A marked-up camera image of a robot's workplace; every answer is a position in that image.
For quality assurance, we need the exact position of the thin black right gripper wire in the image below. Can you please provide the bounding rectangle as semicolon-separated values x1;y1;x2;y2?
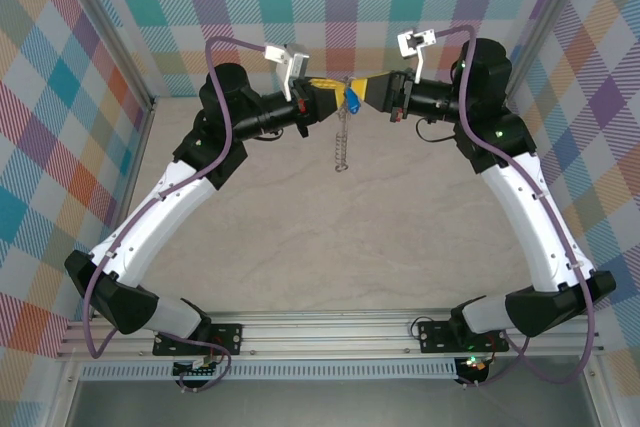
414;116;454;146

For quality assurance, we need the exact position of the grey metal panel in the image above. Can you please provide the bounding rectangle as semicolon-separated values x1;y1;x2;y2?
64;379;601;427

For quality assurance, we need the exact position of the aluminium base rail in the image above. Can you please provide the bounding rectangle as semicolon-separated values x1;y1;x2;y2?
55;307;607;364

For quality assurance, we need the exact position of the slotted grey cable duct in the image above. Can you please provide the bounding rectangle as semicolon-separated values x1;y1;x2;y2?
79;359;459;382

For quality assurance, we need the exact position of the aluminium side rail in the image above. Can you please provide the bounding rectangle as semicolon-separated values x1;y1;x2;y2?
102;99;159;258

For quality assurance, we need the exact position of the metal carabiner keyring with chain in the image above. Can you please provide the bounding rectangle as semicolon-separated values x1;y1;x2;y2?
333;75;352;174

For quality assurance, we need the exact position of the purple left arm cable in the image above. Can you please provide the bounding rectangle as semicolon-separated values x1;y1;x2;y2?
82;36;271;393

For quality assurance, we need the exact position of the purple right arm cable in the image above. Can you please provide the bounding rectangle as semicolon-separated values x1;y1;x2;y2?
434;24;599;388

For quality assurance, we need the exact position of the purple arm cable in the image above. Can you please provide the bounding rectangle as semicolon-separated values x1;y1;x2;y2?
82;36;271;393
434;24;599;388

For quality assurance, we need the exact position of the aluminium frame post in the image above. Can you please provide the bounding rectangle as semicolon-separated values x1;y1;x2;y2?
49;0;157;113
579;354;619;427
497;0;596;104
44;361;84;427

